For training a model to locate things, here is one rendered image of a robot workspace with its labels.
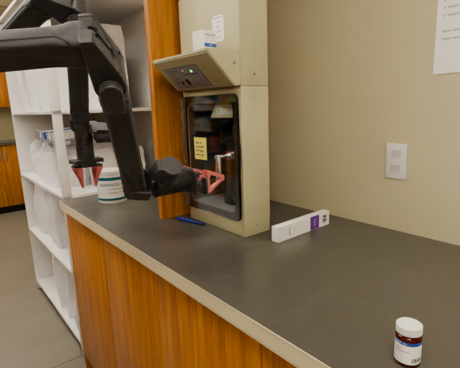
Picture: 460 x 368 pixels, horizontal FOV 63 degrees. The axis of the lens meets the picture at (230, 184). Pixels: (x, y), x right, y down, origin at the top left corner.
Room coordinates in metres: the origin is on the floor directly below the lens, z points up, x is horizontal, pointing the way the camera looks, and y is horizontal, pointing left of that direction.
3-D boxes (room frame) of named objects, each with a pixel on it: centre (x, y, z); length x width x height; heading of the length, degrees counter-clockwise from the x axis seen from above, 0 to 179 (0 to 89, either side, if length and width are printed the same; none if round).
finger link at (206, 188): (1.08, 0.06, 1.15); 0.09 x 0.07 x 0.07; 127
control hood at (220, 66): (1.24, 0.10, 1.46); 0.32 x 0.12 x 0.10; 38
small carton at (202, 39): (1.18, 0.06, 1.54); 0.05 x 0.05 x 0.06; 46
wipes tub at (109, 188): (1.71, 0.54, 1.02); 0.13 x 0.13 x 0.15
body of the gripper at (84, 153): (1.31, 0.50, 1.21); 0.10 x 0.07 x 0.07; 128
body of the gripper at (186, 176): (1.06, 0.14, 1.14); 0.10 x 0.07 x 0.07; 37
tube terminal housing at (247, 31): (1.35, -0.04, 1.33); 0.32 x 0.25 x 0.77; 38
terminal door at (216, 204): (1.27, 0.06, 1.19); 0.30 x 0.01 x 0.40; 38
